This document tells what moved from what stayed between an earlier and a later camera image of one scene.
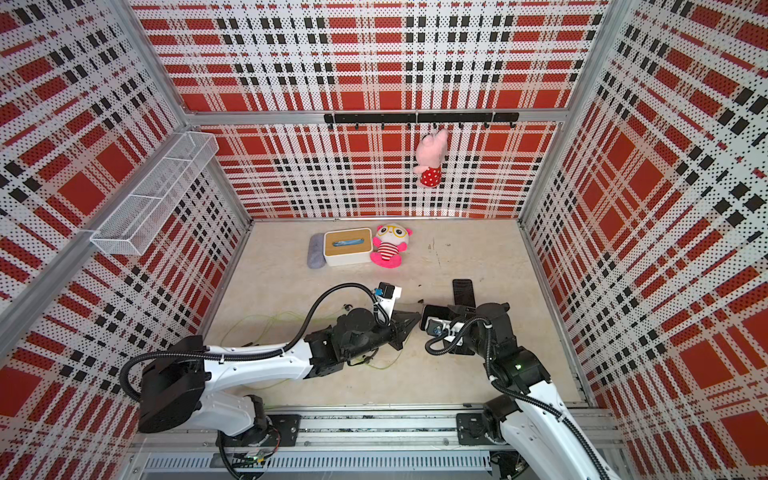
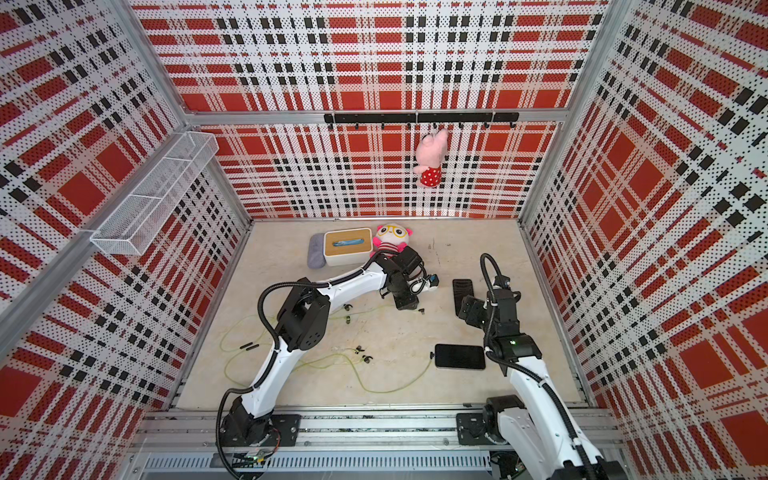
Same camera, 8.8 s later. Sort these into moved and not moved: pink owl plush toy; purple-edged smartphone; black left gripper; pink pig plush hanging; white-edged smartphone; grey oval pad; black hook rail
Moved: black left gripper; purple-edged smartphone
Not moved: pink pig plush hanging; pink owl plush toy; white-edged smartphone; black hook rail; grey oval pad
